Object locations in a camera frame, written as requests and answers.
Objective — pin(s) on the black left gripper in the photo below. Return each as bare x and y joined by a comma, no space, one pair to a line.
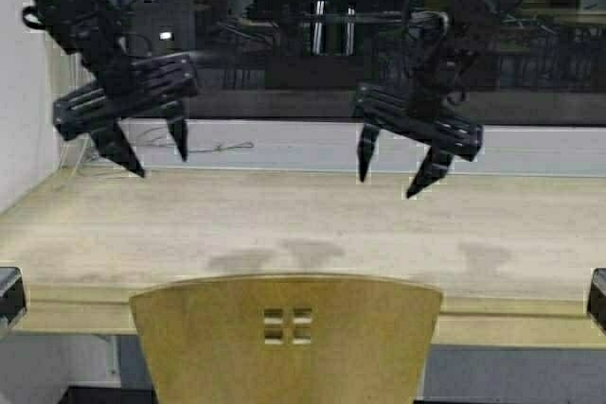
160,84

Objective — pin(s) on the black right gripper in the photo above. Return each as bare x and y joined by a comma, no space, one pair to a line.
447,133

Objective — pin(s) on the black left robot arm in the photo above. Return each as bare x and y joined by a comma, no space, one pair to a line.
123,85

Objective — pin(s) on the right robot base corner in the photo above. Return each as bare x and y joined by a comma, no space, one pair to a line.
595,306

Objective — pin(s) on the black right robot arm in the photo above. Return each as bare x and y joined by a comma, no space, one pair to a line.
436,48

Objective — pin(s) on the long wooden counter table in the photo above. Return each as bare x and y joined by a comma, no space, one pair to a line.
513,255

